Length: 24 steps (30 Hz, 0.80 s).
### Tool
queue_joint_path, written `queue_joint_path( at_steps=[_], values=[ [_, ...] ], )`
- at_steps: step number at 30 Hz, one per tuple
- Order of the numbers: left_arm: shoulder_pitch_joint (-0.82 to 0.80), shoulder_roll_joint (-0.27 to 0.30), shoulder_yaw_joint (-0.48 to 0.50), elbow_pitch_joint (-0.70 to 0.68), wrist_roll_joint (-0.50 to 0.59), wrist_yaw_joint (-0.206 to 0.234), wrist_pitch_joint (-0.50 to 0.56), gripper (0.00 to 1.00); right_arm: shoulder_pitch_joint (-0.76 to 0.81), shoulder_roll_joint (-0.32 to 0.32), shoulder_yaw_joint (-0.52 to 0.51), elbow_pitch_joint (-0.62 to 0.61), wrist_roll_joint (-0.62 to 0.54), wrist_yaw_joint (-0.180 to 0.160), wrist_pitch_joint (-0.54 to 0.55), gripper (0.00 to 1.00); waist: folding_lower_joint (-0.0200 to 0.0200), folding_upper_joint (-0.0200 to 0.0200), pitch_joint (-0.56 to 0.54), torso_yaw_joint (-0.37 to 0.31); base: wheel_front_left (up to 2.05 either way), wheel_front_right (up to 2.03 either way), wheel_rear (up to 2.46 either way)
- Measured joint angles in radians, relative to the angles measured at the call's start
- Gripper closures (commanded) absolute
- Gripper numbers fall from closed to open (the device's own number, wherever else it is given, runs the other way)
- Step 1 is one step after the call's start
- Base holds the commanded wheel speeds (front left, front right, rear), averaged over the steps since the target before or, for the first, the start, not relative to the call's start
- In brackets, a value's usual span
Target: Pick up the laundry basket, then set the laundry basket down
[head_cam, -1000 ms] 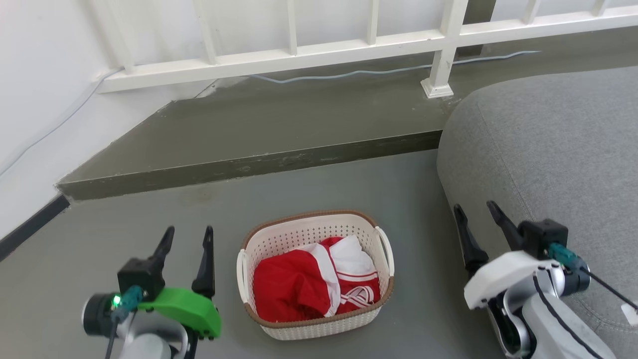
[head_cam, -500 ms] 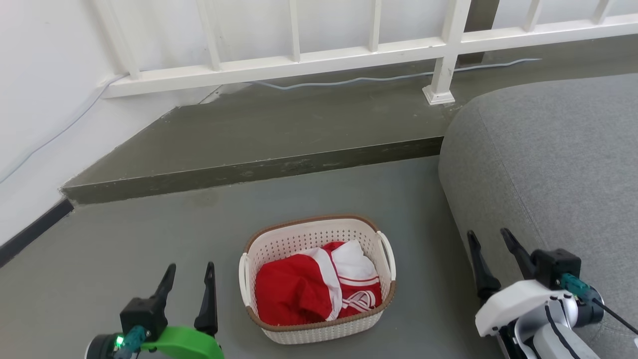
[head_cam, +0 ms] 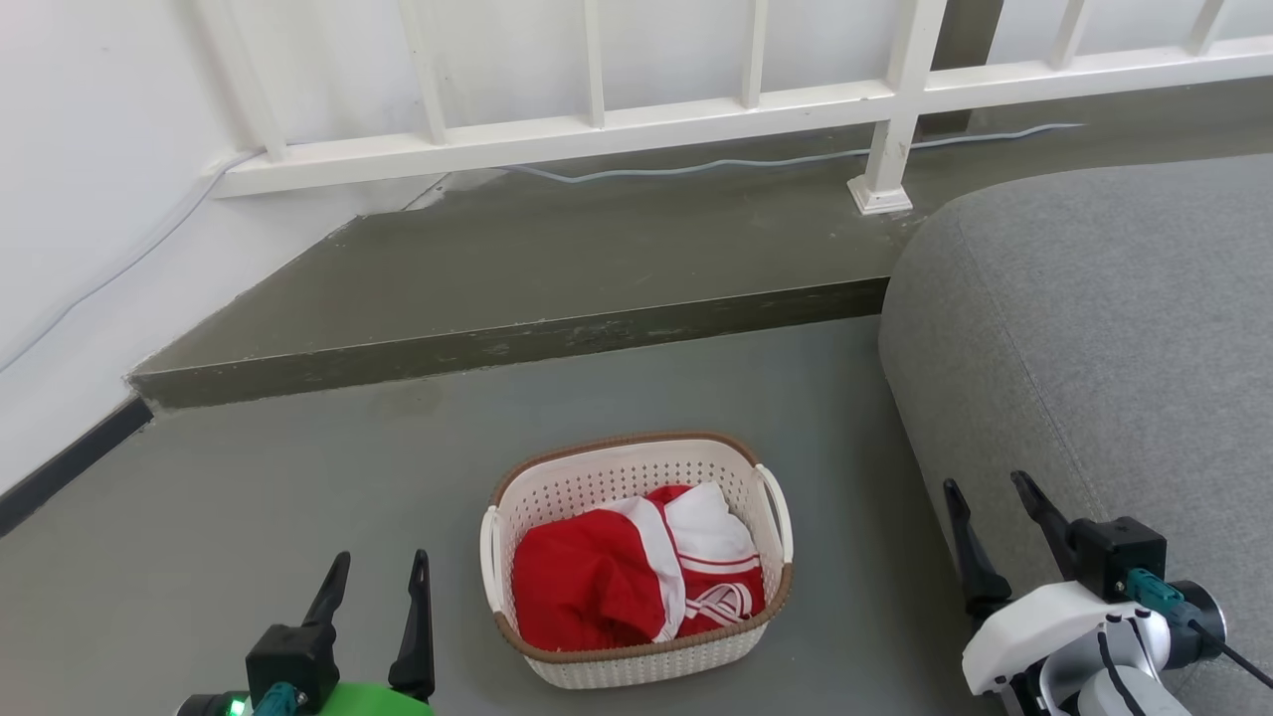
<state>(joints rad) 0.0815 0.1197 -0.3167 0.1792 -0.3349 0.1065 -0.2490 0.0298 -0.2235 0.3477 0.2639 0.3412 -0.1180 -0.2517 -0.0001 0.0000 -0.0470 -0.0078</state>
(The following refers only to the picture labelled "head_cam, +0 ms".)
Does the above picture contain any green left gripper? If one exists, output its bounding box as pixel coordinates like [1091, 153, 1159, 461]
[179, 550, 437, 716]

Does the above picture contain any black baseboard strip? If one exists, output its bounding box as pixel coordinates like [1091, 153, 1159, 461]
[0, 398, 156, 538]

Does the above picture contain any teal right cable connector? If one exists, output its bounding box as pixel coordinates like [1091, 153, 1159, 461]
[1127, 568, 1185, 614]

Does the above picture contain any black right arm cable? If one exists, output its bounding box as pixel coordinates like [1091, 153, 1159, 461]
[1186, 619, 1273, 690]

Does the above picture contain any white metal railing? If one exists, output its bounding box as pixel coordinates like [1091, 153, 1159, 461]
[189, 0, 1273, 216]

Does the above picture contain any cream plastic laundry basket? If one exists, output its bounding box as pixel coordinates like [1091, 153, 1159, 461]
[479, 431, 795, 690]

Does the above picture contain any white wall cable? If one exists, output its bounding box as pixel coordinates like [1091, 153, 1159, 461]
[0, 149, 265, 372]

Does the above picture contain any grey fabric sofa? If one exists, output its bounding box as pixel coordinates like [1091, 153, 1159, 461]
[878, 152, 1273, 716]

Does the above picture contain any dark grey post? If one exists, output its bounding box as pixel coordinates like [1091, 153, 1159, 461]
[918, 0, 1005, 136]

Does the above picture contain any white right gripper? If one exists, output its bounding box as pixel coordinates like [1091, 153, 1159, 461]
[944, 472, 1136, 695]

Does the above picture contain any light blue floor cable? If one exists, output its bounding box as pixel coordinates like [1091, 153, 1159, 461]
[497, 122, 1086, 186]

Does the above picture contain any red and white garment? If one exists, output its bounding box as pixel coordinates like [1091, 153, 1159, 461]
[512, 482, 767, 653]

